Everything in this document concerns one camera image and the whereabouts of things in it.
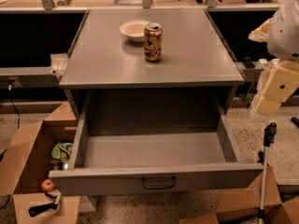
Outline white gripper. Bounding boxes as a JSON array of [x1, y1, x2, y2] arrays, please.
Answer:
[[249, 19, 299, 116]]

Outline orange soda can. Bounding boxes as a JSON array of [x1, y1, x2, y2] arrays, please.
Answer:
[[144, 22, 163, 62]]

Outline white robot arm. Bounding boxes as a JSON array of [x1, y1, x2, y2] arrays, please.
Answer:
[[249, 0, 299, 120]]

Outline open grey top drawer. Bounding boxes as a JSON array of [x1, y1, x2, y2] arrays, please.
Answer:
[[50, 89, 263, 195]]

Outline silver tripod pole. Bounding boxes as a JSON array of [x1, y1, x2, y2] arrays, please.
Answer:
[[257, 122, 277, 224]]

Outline white paper bowl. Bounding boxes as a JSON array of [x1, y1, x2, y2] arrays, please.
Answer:
[[120, 20, 150, 42]]

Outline cardboard box at right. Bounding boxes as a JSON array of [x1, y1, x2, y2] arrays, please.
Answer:
[[179, 166, 299, 224]]

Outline grey metal cabinet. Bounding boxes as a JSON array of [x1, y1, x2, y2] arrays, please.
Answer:
[[60, 7, 243, 115]]

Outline green snack bag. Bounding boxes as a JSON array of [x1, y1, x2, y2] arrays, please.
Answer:
[[51, 142, 73, 162]]

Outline red apple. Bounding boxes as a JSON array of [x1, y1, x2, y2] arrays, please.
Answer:
[[41, 179, 56, 192]]

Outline large open cardboard box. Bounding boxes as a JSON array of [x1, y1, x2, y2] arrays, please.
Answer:
[[0, 103, 80, 224]]

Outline black handled clamp tool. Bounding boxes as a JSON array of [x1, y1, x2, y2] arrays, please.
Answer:
[[28, 189, 62, 217]]

